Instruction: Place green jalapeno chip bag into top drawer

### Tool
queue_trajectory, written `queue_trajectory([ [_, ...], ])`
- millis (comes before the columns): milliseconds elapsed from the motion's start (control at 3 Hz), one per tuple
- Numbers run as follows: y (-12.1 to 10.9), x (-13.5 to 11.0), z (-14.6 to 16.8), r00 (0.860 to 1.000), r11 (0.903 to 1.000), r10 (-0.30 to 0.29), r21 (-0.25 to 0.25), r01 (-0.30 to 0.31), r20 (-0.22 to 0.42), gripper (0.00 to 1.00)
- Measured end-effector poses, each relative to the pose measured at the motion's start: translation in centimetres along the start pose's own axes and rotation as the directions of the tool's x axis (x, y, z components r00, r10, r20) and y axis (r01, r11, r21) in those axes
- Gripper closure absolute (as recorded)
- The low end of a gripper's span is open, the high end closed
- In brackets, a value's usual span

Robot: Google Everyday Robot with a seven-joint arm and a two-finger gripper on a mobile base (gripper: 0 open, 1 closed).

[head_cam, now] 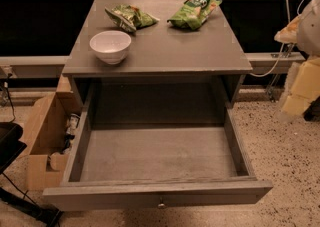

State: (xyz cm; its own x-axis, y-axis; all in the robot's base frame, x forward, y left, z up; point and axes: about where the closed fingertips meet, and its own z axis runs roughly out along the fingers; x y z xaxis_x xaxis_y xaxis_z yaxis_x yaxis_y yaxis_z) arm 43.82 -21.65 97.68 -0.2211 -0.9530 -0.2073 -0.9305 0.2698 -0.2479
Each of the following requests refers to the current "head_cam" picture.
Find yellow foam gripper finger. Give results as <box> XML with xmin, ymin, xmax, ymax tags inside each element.
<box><xmin>278</xmin><ymin>58</ymin><xmax>320</xmax><ymax>121</ymax></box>
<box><xmin>274</xmin><ymin>16</ymin><xmax>300</xmax><ymax>44</ymax></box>

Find green jalapeno chip bag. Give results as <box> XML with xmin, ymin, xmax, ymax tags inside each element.
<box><xmin>105</xmin><ymin>4</ymin><xmax>159</xmax><ymax>33</ymax></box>

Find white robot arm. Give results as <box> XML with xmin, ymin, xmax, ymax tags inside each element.
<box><xmin>274</xmin><ymin>0</ymin><xmax>320</xmax><ymax>118</ymax></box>

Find green chip bag right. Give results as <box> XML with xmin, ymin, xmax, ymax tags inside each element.
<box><xmin>168</xmin><ymin>0</ymin><xmax>222</xmax><ymax>30</ymax></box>

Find round metal drawer knob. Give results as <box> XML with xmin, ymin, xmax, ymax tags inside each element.
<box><xmin>157</xmin><ymin>198</ymin><xmax>166</xmax><ymax>209</ymax></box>

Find grey open top drawer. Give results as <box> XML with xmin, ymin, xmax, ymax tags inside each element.
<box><xmin>44</xmin><ymin>82</ymin><xmax>273</xmax><ymax>211</ymax></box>

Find grey wooden cabinet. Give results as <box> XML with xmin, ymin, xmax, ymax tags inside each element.
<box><xmin>63</xmin><ymin>0</ymin><xmax>252</xmax><ymax>103</ymax></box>

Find white ceramic bowl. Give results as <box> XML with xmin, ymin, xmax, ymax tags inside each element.
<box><xmin>89</xmin><ymin>30</ymin><xmax>131</xmax><ymax>65</ymax></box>

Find items inside cardboard box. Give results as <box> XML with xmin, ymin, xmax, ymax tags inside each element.
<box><xmin>62</xmin><ymin>113</ymin><xmax>80</xmax><ymax>154</ymax></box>

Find cardboard box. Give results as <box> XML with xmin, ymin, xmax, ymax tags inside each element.
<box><xmin>22</xmin><ymin>76</ymin><xmax>81</xmax><ymax>190</ymax></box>

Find white cable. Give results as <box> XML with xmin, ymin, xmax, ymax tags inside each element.
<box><xmin>249</xmin><ymin>0</ymin><xmax>316</xmax><ymax>79</ymax></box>

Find black stand with cable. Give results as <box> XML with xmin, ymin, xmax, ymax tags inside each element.
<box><xmin>0</xmin><ymin>122</ymin><xmax>63</xmax><ymax>227</ymax></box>

